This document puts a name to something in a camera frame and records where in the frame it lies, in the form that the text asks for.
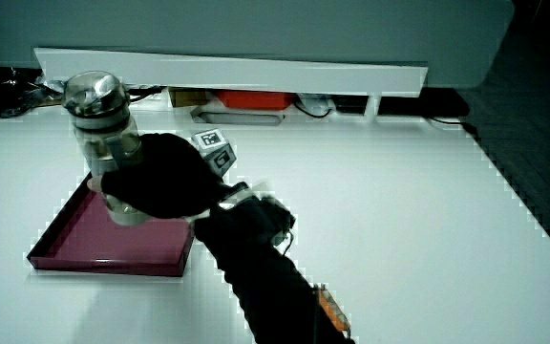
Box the orange forearm device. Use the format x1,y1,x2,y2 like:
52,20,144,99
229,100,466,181
315,284,352,335

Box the black wrist tracker module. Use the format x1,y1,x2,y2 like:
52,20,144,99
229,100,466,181
243,190,298,254

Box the small black box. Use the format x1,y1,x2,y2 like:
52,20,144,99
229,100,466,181
331,94,370,116

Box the orange box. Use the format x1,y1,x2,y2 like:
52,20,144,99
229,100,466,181
215,89,298,111

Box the grey flat device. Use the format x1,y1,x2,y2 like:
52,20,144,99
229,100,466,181
190,105,286,128

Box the maroon tray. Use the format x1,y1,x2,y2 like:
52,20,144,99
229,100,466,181
26,172,195,278

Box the white desk shelf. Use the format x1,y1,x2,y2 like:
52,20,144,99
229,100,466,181
33,46,429,118

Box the clear bottle with grey lid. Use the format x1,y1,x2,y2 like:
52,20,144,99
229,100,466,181
61,70,153,226

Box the thin black cable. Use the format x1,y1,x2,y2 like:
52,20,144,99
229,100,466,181
126,85,166,104

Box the white small device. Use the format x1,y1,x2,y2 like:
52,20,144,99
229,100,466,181
296,94,336,118

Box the person's right forearm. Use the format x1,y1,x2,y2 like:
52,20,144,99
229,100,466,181
193,193,357,344

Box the black cable loop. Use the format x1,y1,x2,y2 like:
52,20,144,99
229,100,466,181
293,100,333,119

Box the brown cardboard box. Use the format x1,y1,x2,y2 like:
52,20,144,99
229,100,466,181
168,87,214,109

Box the black power cable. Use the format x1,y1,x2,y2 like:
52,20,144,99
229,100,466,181
425,116,479,140

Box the large black box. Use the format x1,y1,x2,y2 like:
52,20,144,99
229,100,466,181
377,87,471,119

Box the person's right hand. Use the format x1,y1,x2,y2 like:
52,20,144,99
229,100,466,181
86,127,238,221

